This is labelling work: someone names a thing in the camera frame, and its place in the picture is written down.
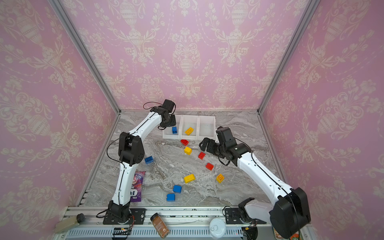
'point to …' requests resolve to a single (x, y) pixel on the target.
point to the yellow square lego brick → (188, 150)
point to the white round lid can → (217, 228)
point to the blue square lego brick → (174, 129)
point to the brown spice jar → (161, 227)
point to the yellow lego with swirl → (220, 178)
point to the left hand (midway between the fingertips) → (172, 123)
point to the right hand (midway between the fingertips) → (206, 146)
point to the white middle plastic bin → (187, 121)
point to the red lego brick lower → (209, 166)
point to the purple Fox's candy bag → (135, 194)
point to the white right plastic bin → (207, 128)
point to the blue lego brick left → (149, 160)
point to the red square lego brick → (201, 155)
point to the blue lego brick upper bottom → (177, 188)
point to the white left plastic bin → (167, 132)
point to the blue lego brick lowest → (170, 197)
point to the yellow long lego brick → (189, 131)
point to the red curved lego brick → (184, 142)
